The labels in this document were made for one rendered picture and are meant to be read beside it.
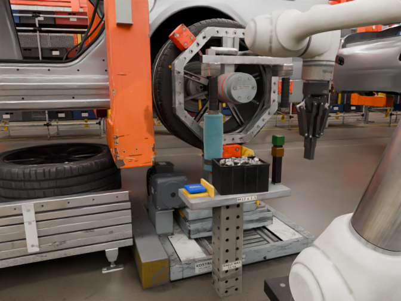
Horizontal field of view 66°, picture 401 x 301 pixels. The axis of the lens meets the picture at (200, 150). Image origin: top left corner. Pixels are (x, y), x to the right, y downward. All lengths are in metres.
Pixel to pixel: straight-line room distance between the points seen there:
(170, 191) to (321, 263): 1.07
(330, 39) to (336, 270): 0.61
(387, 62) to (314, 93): 2.96
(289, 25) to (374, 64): 3.19
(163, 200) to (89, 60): 0.86
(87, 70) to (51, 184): 0.66
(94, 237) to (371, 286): 1.18
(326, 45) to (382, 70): 2.99
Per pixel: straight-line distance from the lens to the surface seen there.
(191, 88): 1.99
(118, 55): 1.32
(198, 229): 1.65
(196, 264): 1.51
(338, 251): 0.64
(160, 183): 1.58
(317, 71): 0.98
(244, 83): 1.40
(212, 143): 1.38
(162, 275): 1.48
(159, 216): 1.69
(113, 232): 1.54
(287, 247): 1.72
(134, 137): 1.34
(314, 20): 0.81
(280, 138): 1.32
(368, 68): 4.05
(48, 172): 1.56
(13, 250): 1.58
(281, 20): 0.86
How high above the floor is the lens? 0.87
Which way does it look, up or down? 12 degrees down
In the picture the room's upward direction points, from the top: straight up
